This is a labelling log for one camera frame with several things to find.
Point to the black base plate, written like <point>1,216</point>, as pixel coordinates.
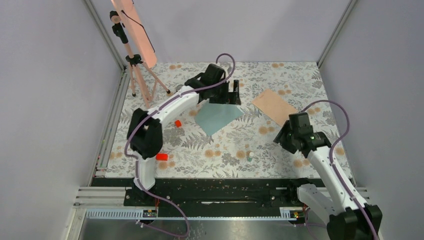
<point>208,198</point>

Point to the red cylinder block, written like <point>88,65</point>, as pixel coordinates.
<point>162,157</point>

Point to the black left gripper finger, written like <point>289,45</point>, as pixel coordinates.
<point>227,93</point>
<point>236,92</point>

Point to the pink light panel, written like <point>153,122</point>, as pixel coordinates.
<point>127,11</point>

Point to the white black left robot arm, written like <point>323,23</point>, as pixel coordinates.
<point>145,133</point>

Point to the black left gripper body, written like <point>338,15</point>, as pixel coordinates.
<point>218,96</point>

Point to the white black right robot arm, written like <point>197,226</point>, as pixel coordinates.
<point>346,214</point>

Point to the pink tripod stand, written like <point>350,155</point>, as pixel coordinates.
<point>134,62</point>

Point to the small red cube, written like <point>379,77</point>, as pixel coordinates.
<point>178,123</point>

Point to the small glue stick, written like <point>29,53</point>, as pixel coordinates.
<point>250,155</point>

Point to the floral table mat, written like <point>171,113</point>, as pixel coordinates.
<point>193,154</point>

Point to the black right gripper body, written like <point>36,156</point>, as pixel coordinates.
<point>286,137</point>

